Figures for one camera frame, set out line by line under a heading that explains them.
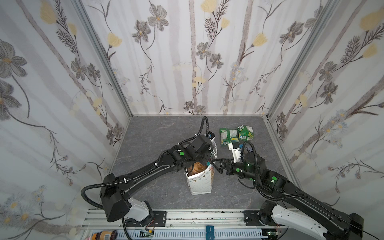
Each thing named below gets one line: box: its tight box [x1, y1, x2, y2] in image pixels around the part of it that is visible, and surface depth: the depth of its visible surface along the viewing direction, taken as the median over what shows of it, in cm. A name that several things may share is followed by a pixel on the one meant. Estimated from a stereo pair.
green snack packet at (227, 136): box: [219, 128, 240, 146], surface depth 106 cm
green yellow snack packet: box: [237, 125, 254, 141], surface depth 106 cm
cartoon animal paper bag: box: [185, 165, 215, 196], surface depth 69 cm
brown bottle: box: [85, 230, 118, 240], surface depth 68 cm
